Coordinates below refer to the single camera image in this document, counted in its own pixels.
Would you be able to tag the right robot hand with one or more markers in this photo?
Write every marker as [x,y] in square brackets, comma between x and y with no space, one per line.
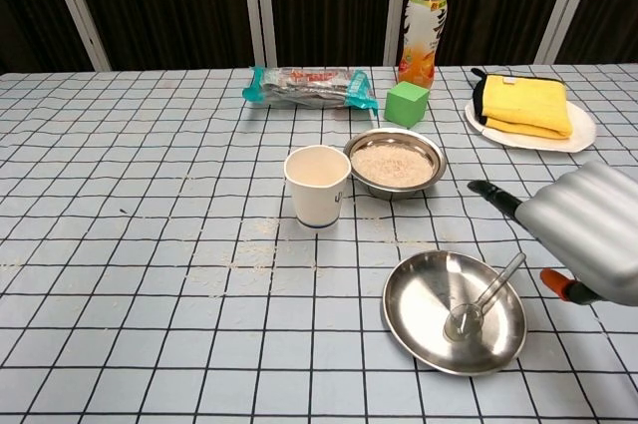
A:
[588,229]

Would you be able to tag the steel bowl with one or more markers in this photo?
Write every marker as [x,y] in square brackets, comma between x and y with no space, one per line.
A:
[438,164]

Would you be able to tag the uncooked rice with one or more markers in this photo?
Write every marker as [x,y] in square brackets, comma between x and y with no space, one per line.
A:
[391,164]

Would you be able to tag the white paper cup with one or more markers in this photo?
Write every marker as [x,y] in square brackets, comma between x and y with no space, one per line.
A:
[316,204]

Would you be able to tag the white paper plate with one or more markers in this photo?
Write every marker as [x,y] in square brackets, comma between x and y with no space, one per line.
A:
[580,129]

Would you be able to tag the folded yellow towel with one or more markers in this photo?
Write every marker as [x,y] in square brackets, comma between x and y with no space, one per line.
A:
[528,105]

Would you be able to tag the steel plate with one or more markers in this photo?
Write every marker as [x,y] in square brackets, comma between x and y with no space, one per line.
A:
[418,304]

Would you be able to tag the green cube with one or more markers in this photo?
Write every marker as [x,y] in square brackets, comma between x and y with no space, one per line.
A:
[404,107]

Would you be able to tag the orange drink bottle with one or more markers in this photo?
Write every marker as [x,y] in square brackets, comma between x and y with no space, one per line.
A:
[421,45]

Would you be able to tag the teal snack packet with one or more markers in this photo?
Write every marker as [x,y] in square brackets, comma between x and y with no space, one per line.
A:
[309,90]

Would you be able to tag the checkered tablecloth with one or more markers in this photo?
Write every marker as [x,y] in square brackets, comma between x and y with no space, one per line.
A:
[124,294]

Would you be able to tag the double white partition post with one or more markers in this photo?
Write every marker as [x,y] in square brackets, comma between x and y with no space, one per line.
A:
[259,10]

